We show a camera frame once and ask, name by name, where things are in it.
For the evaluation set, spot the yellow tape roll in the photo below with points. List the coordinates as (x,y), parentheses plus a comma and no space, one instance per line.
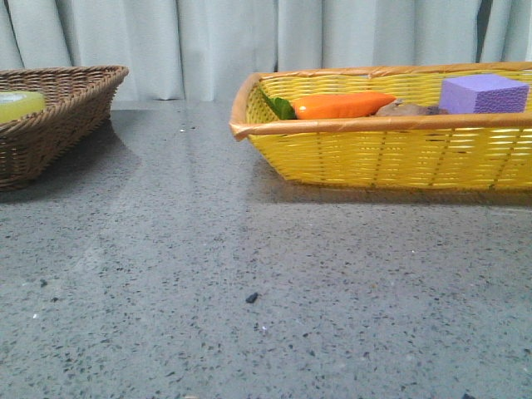
(17,104)

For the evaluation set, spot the small black debris piece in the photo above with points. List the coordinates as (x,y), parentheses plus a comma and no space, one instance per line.
(252,298)

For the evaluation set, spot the orange toy carrot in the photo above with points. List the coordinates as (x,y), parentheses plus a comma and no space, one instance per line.
(329,106)

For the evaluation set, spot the brown object in basket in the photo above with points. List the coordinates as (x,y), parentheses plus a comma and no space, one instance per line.
(400,108)

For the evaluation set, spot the white curtain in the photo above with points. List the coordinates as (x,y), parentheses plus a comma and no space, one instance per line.
(202,50)

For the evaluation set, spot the brown wicker basket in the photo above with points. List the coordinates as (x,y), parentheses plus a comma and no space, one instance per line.
(78,101)

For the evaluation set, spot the yellow woven basket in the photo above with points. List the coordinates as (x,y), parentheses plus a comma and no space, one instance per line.
(448,152)

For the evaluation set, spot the purple foam block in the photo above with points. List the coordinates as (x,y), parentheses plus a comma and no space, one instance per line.
(483,94)

